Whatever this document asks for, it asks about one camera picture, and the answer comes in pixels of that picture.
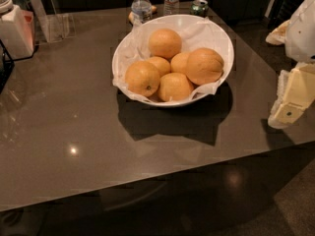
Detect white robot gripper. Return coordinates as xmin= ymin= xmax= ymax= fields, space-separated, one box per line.
xmin=266 ymin=0 xmax=315 ymax=129

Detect large orange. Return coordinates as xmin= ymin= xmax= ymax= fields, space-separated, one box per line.
xmin=186 ymin=48 xmax=224 ymax=86

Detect white bowl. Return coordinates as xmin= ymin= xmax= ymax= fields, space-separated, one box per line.
xmin=111 ymin=14 xmax=235 ymax=108

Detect centre right orange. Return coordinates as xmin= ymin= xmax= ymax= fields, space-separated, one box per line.
xmin=170 ymin=52 xmax=190 ymax=74

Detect front middle orange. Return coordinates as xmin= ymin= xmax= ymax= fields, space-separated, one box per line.
xmin=157 ymin=73 xmax=194 ymax=101

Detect small centre orange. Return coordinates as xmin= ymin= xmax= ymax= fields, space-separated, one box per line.
xmin=147 ymin=56 xmax=171 ymax=77

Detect top orange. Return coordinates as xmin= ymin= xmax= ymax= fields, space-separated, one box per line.
xmin=148 ymin=29 xmax=182 ymax=59

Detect front left orange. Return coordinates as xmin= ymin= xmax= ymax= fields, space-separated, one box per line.
xmin=125 ymin=61 xmax=159 ymax=97

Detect white paper liner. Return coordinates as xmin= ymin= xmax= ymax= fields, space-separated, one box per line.
xmin=112 ymin=16 xmax=228 ymax=104

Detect green drink can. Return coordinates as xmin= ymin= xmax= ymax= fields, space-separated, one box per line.
xmin=190 ymin=0 xmax=209 ymax=18

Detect capped clear water bottle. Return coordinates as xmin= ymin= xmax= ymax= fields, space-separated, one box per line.
xmin=131 ymin=0 xmax=153 ymax=24

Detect small tan round object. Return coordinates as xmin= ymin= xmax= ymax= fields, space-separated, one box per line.
xmin=128 ymin=5 xmax=158 ymax=25

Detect clear acrylic stand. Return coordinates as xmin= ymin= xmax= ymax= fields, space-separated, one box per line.
xmin=30 ymin=0 xmax=76 ymax=44

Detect white jug container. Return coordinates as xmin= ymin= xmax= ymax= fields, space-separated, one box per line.
xmin=0 ymin=0 xmax=34 ymax=60

